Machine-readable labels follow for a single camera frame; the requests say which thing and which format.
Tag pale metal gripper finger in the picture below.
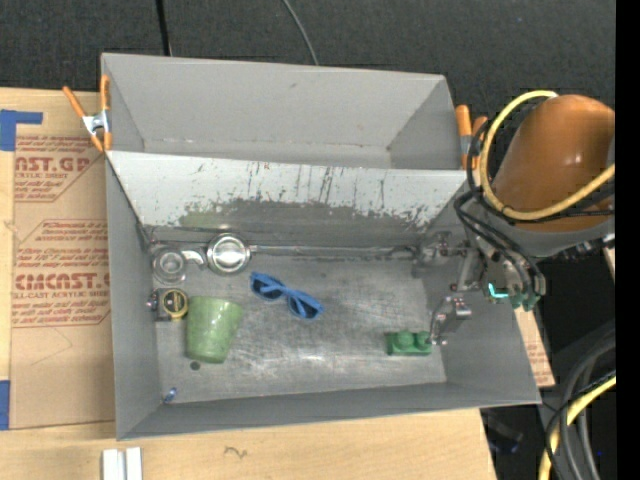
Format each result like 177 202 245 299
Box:
411 237 470 271
429 295 473 347

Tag green toy brick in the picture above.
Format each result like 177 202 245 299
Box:
383 330 434 357

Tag grey metal bin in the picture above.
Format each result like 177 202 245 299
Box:
99 51 544 442

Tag blue sunglasses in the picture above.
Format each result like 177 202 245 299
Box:
248 271 326 321

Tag silver metal measuring cup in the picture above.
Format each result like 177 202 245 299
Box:
180 232 252 276

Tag green plastic cup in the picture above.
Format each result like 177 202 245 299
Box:
185 295 245 365

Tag small clear glass cup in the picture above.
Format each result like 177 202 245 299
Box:
151 247 189 285

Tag black and gold tape measure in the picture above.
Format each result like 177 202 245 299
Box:
148 287 191 322

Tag brown cardboard board, red print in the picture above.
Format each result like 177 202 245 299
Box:
0 86 557 431

